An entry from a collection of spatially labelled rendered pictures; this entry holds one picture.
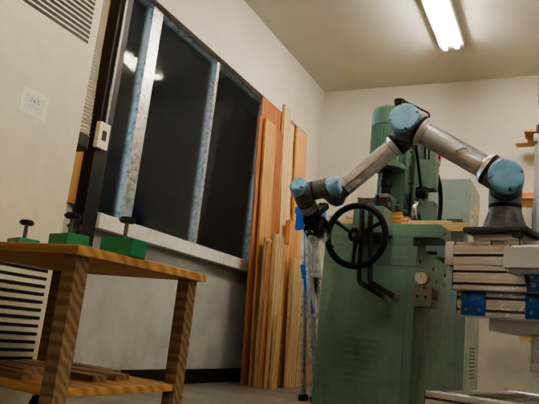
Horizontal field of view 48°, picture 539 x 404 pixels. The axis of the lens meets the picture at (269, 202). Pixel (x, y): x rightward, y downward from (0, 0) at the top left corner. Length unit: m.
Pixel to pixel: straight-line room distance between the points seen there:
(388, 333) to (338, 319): 0.24
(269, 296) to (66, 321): 2.75
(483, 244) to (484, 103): 3.36
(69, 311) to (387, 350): 1.53
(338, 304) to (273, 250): 1.52
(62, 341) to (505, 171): 1.52
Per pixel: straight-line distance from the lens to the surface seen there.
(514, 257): 2.17
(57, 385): 1.60
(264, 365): 4.22
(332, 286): 2.83
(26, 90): 2.48
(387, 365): 2.72
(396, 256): 2.75
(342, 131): 5.82
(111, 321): 3.32
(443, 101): 5.68
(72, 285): 1.59
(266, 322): 4.22
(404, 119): 2.33
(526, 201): 4.88
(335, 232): 2.86
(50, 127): 2.55
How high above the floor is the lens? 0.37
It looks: 12 degrees up
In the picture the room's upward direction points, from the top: 6 degrees clockwise
